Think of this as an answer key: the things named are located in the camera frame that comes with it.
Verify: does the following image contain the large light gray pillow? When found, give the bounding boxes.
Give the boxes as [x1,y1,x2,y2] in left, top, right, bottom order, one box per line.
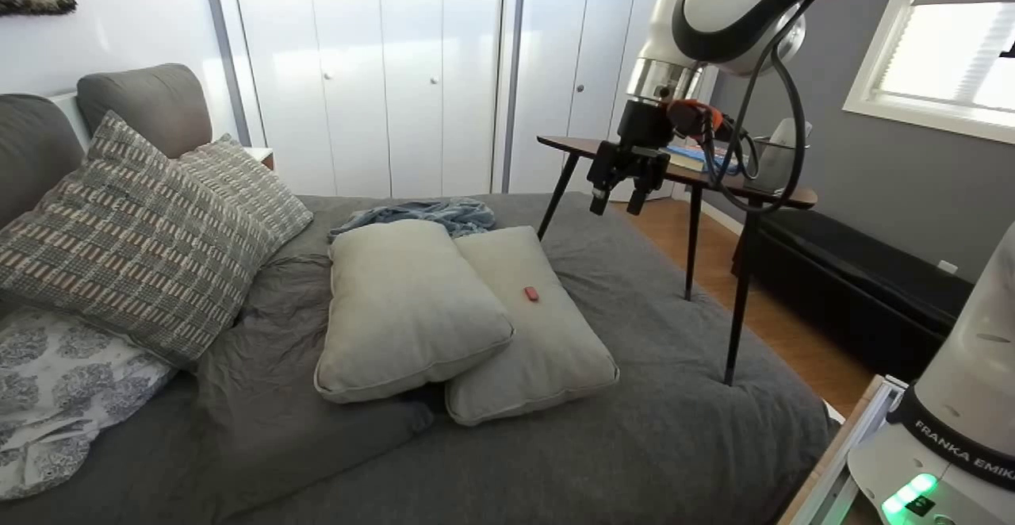
[314,219,515,405]

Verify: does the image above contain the blue crumpled cloth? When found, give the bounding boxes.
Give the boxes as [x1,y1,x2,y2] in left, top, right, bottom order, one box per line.
[327,197,498,243]

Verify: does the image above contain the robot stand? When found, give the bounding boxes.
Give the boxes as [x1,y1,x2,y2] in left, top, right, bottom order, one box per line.
[779,374,910,525]

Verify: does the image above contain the dark wooden side table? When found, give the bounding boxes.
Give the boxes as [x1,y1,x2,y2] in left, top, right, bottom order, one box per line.
[536,135,818,388]

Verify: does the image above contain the white floral pillow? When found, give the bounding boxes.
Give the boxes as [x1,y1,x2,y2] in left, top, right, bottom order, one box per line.
[0,306,178,503]

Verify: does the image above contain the stack of books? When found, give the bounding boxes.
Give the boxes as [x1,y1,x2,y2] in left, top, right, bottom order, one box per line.
[665,141,748,176]

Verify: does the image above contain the black bench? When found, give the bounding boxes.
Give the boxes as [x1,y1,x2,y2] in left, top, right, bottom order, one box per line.
[744,206,976,384]

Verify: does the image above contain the large woven patterned pillow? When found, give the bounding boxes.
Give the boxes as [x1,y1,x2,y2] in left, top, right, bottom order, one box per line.
[0,109,276,372]

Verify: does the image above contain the small woven patterned pillow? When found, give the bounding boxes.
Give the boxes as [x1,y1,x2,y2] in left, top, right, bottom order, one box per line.
[178,133,315,258]

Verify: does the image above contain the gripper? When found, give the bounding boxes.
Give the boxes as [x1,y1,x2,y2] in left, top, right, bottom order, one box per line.
[588,100,676,217]

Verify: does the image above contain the dark gray pillow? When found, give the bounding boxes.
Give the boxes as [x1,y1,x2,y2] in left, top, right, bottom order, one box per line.
[76,63,214,160]
[0,94,90,229]

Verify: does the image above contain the white wardrobe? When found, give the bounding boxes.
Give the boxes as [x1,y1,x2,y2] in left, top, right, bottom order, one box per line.
[208,0,684,198]

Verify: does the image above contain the window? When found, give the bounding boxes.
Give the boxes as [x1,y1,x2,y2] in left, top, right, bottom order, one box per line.
[841,0,1015,146]

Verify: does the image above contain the gray bed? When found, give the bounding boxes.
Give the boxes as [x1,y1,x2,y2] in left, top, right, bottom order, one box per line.
[0,90,843,525]

